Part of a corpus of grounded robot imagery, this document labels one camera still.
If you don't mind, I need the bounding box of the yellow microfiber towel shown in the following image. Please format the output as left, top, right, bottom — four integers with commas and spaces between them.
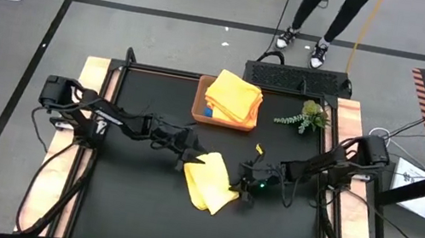
176, 147, 247, 220

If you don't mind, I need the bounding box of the yellow cable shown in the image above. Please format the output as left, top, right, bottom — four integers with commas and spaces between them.
344, 0, 386, 80

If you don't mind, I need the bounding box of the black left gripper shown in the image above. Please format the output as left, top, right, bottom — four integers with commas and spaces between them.
143, 112, 213, 167

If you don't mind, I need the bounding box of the black computer case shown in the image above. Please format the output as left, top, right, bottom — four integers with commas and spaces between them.
242, 45, 358, 101

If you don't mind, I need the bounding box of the white paper sheet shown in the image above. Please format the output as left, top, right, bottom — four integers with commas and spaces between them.
386, 155, 425, 219

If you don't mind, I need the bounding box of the artificial green plant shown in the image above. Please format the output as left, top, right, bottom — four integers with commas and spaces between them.
272, 94, 335, 139

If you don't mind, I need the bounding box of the person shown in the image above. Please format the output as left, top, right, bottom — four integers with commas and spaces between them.
271, 0, 377, 78

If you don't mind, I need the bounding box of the orange plastic tray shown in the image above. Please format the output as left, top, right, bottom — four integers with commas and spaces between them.
189, 73, 265, 134

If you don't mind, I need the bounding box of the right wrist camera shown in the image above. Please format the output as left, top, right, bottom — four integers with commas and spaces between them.
249, 175, 275, 197

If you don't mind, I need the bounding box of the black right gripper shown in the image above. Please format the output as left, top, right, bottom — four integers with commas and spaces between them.
227, 156, 288, 210

